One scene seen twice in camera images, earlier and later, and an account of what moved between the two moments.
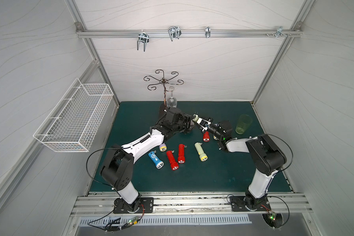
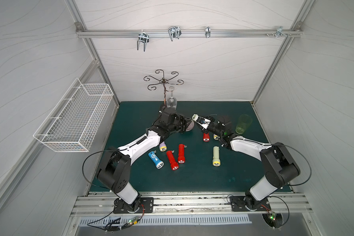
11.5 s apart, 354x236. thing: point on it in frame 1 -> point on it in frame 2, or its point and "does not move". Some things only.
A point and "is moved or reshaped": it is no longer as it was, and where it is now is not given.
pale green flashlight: x=195 y=118 is moved or reshaped
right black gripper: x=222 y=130 does not move
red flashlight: x=206 y=137 does not move
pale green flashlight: x=203 y=156 is moved or reshaped
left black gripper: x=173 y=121 does not move
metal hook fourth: x=279 y=31 does not move
